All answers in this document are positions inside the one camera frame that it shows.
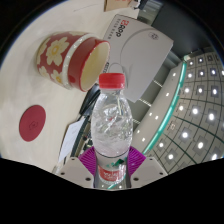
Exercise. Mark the white cardboard box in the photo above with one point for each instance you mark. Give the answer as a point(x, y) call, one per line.
point(143, 53)

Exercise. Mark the red floral ceramic mug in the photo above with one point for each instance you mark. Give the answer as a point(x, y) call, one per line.
point(63, 56)

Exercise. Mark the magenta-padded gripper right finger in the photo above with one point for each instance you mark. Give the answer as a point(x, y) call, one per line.
point(148, 170)

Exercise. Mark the flat round red coaster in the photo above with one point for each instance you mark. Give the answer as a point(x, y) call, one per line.
point(32, 123)

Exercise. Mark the clear red-capped water bottle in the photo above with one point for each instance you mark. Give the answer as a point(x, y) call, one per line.
point(111, 133)

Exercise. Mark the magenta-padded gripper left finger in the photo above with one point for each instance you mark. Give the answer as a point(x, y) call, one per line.
point(75, 171)

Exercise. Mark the black desk device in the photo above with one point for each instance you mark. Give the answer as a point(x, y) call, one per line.
point(88, 101)

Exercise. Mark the ceiling lights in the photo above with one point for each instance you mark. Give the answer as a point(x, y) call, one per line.
point(195, 111)

